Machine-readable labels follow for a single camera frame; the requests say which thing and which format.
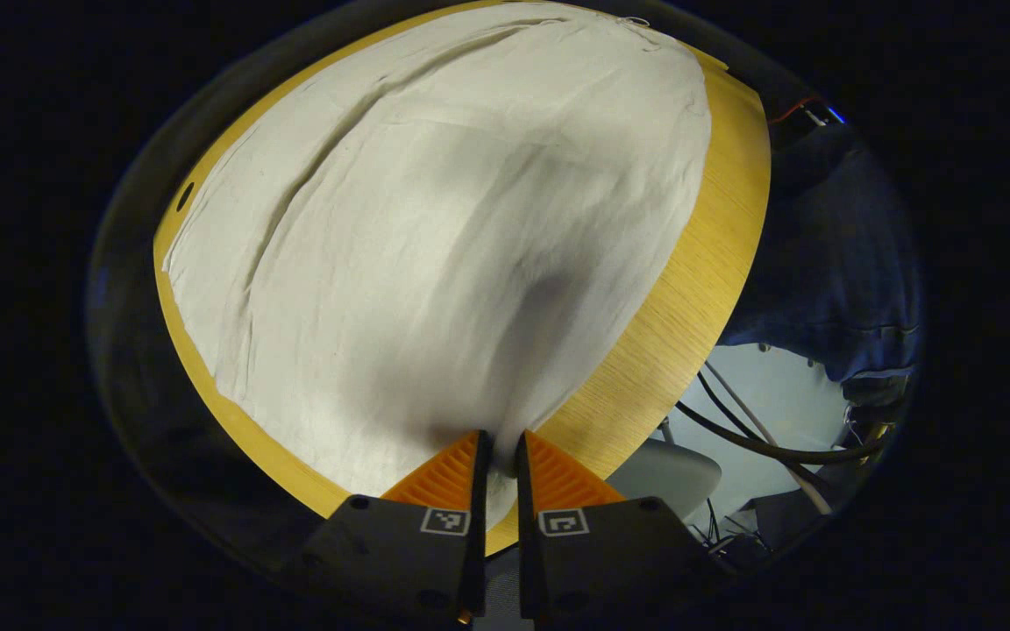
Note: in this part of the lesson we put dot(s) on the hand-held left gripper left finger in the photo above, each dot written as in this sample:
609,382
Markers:
477,526

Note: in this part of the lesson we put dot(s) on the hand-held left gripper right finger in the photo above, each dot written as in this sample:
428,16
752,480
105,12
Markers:
529,543

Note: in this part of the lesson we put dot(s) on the cream white jeans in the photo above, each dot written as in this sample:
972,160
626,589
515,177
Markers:
435,245

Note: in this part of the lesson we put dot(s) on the grey chair seat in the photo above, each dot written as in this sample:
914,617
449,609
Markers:
667,473

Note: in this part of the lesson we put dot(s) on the person's blue clothing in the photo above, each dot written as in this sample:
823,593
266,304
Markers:
838,254

